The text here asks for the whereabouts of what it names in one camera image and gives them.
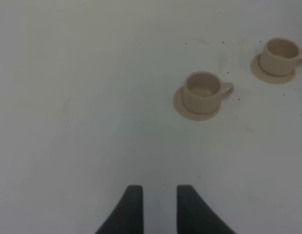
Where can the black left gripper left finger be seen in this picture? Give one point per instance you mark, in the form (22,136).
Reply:
(127,216)

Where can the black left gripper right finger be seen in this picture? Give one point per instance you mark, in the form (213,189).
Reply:
(194,216)

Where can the tan saucer front left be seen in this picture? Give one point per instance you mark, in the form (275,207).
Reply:
(184,112)

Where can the tan saucer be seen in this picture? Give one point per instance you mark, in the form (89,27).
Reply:
(184,112)
(262,75)

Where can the brown teacup front left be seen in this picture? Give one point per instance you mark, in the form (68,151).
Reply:
(203,92)

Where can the brown teacup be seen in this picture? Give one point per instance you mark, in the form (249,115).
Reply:
(280,57)
(203,92)

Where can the tan saucer near centre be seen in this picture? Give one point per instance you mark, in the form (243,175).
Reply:
(262,75)

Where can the brown teacup near centre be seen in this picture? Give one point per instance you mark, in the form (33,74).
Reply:
(280,57)

